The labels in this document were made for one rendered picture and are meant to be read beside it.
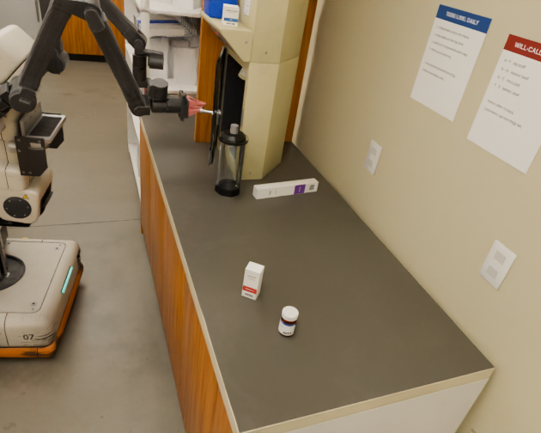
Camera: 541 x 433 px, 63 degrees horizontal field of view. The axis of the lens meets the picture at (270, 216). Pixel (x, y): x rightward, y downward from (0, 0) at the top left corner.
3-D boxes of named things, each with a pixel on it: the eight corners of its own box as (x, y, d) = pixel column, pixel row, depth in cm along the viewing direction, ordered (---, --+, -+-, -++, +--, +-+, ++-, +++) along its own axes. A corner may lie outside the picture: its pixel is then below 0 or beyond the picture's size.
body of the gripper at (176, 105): (187, 95, 164) (167, 94, 162) (185, 121, 170) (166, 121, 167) (184, 89, 169) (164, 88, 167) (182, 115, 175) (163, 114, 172)
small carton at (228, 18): (235, 23, 158) (237, 5, 155) (237, 27, 154) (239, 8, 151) (221, 21, 157) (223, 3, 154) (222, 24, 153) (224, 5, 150)
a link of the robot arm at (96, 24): (76, -6, 133) (78, 12, 127) (94, -11, 133) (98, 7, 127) (131, 103, 168) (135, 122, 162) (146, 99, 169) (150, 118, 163)
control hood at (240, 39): (226, 39, 180) (228, 13, 175) (250, 62, 155) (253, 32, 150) (197, 37, 176) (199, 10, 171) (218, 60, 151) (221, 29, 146)
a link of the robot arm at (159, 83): (130, 100, 166) (134, 115, 162) (131, 74, 158) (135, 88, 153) (163, 100, 171) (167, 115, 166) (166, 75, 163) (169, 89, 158)
